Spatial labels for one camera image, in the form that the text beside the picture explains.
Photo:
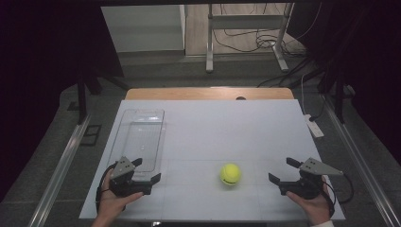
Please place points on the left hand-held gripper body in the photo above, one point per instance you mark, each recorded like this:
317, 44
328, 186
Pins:
123, 170

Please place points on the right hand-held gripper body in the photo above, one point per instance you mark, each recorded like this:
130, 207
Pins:
307, 186

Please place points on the clear plastic container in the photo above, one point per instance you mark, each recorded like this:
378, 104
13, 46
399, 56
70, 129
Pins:
142, 138

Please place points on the yellow tennis ball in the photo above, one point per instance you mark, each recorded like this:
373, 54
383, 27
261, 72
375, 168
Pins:
230, 173

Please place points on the person's right hand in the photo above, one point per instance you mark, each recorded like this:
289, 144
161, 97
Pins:
315, 208

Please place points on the person's left hand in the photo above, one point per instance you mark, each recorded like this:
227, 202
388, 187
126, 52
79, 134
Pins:
112, 205

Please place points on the white power strip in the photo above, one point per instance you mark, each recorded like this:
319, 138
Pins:
313, 126

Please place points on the white table cover board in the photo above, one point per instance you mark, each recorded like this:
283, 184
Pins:
220, 132

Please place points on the black stand leg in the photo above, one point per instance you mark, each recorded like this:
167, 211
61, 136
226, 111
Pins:
82, 97
339, 101

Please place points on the dark curtain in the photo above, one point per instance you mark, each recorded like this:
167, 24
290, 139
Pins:
372, 63
38, 78

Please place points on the white cabinet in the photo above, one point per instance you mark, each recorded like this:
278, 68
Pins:
142, 28

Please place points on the black floor frame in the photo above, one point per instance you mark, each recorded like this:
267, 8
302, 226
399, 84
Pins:
90, 135

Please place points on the aluminium floor rail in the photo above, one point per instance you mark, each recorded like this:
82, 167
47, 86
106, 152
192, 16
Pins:
60, 170
362, 164

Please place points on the grey metal stand frame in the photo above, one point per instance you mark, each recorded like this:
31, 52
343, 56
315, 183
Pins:
246, 22

